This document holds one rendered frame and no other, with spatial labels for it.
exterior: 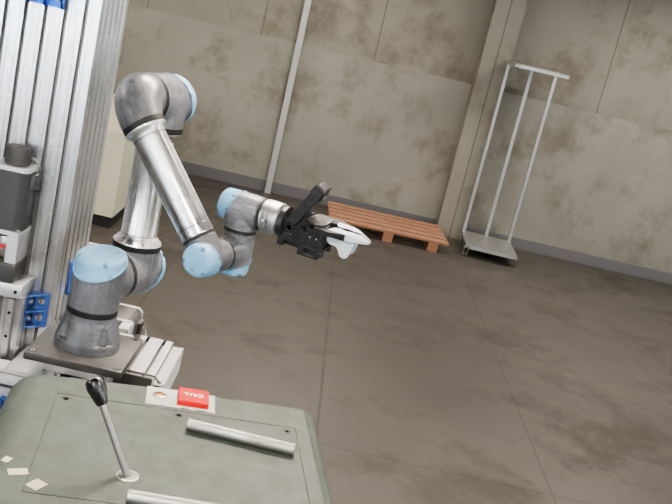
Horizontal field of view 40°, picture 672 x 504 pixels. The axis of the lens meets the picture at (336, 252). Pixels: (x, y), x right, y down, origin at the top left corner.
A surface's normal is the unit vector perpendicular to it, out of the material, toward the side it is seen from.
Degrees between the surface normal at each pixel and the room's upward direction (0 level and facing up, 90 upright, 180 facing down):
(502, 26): 90
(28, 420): 0
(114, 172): 90
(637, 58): 90
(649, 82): 90
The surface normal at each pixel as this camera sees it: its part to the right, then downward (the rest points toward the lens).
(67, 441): 0.22, -0.94
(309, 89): -0.02, 0.25
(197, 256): -0.37, 0.15
